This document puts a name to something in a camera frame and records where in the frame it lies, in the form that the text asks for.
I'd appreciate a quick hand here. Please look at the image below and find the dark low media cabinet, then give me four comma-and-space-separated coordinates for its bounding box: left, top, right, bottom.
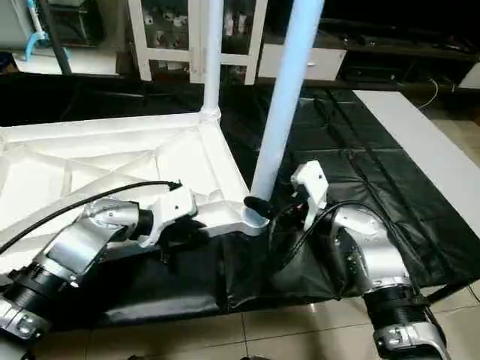
337, 22, 480, 91

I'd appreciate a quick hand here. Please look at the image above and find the white glass door cabinet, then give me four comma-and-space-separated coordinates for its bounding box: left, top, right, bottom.
127, 0, 267, 85

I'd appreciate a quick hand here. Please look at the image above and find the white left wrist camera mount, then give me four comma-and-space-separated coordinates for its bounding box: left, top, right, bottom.
139, 186, 199, 248

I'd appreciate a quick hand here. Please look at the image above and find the black work mat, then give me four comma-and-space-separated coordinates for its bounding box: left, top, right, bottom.
0, 71, 480, 327

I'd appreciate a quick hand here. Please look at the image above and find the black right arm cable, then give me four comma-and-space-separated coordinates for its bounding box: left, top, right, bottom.
268, 199, 391, 275

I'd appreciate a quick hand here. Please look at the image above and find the white drawer unit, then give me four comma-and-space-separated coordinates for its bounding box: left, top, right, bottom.
259, 43, 347, 82

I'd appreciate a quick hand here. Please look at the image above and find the black metal frame leg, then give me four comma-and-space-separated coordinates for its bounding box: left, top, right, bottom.
427, 279, 480, 305

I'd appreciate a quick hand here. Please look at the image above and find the grey vertical metal pole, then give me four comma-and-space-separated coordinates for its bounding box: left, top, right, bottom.
41, 0, 74, 76

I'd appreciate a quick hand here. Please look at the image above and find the light blue plastic object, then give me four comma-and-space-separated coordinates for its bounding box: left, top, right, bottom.
24, 0, 50, 62

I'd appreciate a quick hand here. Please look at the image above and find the white flat board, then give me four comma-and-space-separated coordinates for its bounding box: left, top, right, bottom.
354, 90, 480, 241

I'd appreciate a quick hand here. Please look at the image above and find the white plastic table top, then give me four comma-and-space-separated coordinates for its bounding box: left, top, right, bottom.
0, 109, 269, 275

